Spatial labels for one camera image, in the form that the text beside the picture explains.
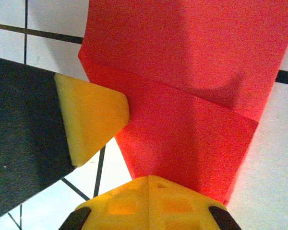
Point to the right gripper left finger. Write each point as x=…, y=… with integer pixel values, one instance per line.
x=124, y=208

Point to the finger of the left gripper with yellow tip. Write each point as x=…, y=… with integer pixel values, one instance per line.
x=38, y=119

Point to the red square paper sheet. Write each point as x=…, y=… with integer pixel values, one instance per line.
x=182, y=72

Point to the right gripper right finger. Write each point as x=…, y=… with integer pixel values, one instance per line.
x=180, y=210

